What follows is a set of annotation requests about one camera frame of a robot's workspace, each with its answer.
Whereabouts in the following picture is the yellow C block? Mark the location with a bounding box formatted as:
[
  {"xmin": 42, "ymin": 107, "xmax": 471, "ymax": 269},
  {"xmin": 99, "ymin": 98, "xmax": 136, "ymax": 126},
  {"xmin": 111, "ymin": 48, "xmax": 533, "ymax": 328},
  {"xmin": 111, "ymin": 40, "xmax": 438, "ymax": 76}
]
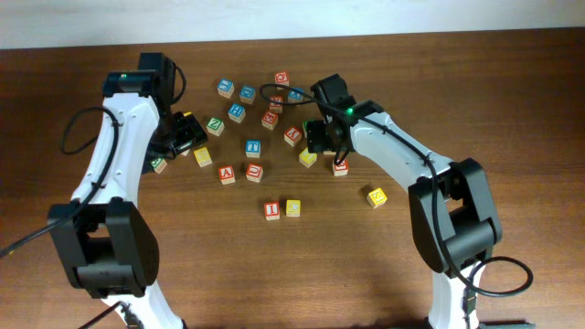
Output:
[{"xmin": 286, "ymin": 199, "xmax": 302, "ymax": 218}]

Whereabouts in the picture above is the red I block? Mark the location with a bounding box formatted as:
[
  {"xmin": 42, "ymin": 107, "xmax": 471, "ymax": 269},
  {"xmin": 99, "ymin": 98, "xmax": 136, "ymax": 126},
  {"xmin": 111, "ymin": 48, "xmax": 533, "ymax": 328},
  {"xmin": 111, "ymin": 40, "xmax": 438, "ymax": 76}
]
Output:
[{"xmin": 264, "ymin": 202, "xmax": 281, "ymax": 220}]

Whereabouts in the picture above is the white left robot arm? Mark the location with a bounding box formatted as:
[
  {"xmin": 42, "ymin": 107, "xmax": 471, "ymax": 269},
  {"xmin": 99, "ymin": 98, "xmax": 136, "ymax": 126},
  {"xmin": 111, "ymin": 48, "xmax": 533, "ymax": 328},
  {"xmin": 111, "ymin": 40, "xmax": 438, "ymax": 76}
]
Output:
[{"xmin": 48, "ymin": 53, "xmax": 207, "ymax": 328}]

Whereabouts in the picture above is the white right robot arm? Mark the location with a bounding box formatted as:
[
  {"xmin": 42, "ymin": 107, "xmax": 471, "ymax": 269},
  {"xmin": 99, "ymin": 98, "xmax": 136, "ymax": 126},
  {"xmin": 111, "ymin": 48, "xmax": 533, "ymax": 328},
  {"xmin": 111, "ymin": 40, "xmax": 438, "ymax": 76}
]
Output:
[{"xmin": 307, "ymin": 74, "xmax": 503, "ymax": 328}]

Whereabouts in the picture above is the yellow block centre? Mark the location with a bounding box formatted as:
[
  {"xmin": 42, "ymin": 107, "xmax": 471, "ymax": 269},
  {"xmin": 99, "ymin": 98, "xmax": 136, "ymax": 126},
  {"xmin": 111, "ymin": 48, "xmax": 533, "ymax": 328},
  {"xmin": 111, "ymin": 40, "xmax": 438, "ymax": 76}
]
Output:
[{"xmin": 298, "ymin": 148, "xmax": 317, "ymax": 168}]

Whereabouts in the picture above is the green Z block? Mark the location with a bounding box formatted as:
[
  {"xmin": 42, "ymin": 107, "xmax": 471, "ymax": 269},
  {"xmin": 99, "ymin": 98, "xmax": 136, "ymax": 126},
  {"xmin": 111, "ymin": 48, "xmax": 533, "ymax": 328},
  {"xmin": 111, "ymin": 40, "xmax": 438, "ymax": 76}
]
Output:
[{"xmin": 206, "ymin": 117, "xmax": 225, "ymax": 136}]

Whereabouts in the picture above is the red Y block lower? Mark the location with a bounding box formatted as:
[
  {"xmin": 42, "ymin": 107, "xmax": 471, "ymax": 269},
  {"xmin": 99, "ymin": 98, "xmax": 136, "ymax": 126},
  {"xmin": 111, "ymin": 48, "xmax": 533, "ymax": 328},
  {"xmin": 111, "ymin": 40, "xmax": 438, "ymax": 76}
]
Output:
[{"xmin": 283, "ymin": 126, "xmax": 303, "ymax": 147}]

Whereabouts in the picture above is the red y block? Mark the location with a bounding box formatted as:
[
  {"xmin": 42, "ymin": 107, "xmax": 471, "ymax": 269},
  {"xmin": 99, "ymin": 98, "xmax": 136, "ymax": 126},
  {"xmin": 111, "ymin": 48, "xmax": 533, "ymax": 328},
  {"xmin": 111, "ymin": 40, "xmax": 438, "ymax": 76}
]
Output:
[
  {"xmin": 283, "ymin": 126, "xmax": 303, "ymax": 147},
  {"xmin": 269, "ymin": 95, "xmax": 283, "ymax": 114}
]

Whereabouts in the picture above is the yellow S block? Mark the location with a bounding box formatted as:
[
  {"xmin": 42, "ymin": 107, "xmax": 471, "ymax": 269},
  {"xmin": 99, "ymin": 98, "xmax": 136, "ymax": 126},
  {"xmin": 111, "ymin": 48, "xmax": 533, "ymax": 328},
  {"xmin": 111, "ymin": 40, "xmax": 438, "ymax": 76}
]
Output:
[{"xmin": 193, "ymin": 147, "xmax": 213, "ymax": 167}]

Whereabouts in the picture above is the red 3 block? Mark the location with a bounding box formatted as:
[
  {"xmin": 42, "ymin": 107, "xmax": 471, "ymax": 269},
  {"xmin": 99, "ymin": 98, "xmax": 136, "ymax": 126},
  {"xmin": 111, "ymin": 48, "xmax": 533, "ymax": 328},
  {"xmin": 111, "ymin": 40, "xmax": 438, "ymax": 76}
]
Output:
[{"xmin": 332, "ymin": 159, "xmax": 349, "ymax": 176}]

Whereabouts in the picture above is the green B block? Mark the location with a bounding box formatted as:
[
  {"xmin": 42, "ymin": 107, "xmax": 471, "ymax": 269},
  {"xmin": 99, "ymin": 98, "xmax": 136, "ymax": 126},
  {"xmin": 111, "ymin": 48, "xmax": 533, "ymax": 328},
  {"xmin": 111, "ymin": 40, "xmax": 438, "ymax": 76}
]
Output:
[{"xmin": 150, "ymin": 158, "xmax": 167, "ymax": 174}]

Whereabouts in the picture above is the blue X block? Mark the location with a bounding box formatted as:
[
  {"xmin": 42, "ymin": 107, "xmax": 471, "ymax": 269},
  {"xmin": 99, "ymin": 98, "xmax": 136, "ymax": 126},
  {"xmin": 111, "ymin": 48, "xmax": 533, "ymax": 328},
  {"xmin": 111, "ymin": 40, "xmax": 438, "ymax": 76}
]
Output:
[{"xmin": 288, "ymin": 88, "xmax": 303, "ymax": 104}]

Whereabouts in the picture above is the red Y block upper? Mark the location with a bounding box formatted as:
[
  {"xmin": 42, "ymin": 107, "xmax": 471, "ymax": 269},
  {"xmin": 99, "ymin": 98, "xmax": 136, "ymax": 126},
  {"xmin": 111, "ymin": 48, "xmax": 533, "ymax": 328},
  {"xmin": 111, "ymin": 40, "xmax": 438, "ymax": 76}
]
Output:
[{"xmin": 269, "ymin": 95, "xmax": 283, "ymax": 114}]

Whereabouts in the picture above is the blue H block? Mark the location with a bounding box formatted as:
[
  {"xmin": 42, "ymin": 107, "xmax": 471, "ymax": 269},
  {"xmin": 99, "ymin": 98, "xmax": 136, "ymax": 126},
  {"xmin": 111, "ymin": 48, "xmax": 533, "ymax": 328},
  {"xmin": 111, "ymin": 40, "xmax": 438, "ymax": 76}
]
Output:
[{"xmin": 228, "ymin": 103, "xmax": 246, "ymax": 123}]

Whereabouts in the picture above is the red E block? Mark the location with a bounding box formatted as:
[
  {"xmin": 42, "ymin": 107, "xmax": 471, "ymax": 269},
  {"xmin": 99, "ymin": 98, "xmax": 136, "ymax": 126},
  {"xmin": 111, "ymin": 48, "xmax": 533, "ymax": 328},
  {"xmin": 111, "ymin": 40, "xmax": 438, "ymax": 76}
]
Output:
[{"xmin": 261, "ymin": 111, "xmax": 279, "ymax": 131}]

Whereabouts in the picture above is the red A block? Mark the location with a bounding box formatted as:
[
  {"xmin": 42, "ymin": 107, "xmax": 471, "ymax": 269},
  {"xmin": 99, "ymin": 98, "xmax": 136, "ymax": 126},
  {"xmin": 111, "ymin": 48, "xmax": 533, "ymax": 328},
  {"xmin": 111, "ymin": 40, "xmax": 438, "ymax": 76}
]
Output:
[{"xmin": 218, "ymin": 165, "xmax": 236, "ymax": 185}]

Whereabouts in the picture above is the blue T block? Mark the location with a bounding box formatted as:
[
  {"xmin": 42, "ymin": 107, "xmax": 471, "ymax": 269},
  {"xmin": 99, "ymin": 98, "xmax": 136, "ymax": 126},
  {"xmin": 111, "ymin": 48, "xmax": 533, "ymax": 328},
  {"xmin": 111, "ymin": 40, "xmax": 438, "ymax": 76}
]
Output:
[{"xmin": 245, "ymin": 140, "xmax": 261, "ymax": 158}]

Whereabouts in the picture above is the red Q block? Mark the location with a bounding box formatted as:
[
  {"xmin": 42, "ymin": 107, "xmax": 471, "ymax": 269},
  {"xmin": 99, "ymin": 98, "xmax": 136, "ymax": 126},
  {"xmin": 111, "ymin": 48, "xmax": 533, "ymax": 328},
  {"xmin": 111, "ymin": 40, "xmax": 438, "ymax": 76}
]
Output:
[{"xmin": 274, "ymin": 70, "xmax": 290, "ymax": 90}]

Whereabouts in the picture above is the blue D block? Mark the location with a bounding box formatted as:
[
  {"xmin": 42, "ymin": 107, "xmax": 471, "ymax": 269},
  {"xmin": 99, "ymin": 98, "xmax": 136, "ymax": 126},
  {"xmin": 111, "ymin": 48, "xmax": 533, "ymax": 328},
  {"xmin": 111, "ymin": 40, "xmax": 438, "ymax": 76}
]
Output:
[{"xmin": 239, "ymin": 85, "xmax": 256, "ymax": 104}]

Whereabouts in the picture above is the red U block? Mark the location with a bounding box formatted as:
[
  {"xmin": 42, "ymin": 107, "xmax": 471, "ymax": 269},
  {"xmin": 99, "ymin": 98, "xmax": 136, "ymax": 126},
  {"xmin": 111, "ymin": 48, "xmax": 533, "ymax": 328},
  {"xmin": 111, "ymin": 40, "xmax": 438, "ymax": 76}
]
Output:
[{"xmin": 246, "ymin": 164, "xmax": 263, "ymax": 183}]

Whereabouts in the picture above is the yellow K block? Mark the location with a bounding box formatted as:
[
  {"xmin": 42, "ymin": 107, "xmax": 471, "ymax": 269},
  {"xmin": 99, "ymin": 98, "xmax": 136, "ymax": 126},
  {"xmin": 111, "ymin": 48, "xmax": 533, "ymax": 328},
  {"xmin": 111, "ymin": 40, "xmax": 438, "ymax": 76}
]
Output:
[{"xmin": 367, "ymin": 188, "xmax": 388, "ymax": 208}]

